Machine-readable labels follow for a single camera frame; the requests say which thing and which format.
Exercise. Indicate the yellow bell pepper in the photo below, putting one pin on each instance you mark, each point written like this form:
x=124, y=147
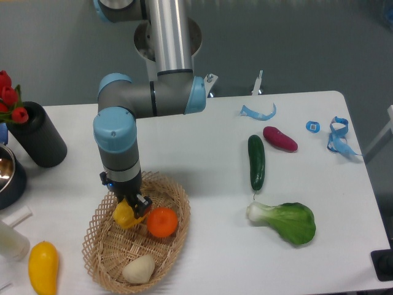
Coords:
x=123, y=216

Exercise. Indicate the purple sweet potato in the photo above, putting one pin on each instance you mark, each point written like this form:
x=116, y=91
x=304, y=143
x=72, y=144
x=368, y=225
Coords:
x=279, y=140

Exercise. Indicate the green cucumber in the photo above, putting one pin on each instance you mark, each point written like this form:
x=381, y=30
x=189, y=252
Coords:
x=257, y=162

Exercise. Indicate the curved blue paper strip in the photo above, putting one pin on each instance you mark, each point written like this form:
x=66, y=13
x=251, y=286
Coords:
x=246, y=112

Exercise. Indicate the orange fruit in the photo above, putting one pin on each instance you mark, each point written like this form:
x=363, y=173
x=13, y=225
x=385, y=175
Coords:
x=162, y=222

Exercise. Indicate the dark metal pot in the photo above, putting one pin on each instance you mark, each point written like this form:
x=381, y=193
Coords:
x=13, y=178

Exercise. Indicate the white plastic bottle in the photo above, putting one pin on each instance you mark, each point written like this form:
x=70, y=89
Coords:
x=14, y=246

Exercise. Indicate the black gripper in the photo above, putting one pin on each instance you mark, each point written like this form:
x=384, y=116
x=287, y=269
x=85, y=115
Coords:
x=130, y=191

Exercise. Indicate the green bok choy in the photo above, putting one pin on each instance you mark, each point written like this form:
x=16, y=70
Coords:
x=294, y=222

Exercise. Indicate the black device at edge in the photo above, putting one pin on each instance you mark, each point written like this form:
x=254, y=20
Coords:
x=382, y=262

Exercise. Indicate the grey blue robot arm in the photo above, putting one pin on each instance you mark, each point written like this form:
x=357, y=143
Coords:
x=176, y=90

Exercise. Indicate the black cylindrical vase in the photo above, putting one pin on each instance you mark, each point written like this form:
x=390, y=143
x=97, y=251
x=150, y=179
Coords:
x=39, y=137

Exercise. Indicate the yellow mango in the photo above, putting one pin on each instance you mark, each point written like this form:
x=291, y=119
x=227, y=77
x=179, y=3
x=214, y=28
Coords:
x=43, y=266

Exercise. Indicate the woven wicker basket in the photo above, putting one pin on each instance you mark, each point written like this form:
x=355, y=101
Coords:
x=107, y=248

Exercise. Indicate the small blue tag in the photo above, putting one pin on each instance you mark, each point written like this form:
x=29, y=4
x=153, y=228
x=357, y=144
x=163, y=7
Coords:
x=313, y=126

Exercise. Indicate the red tulip bouquet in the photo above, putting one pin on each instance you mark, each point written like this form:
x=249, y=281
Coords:
x=12, y=108

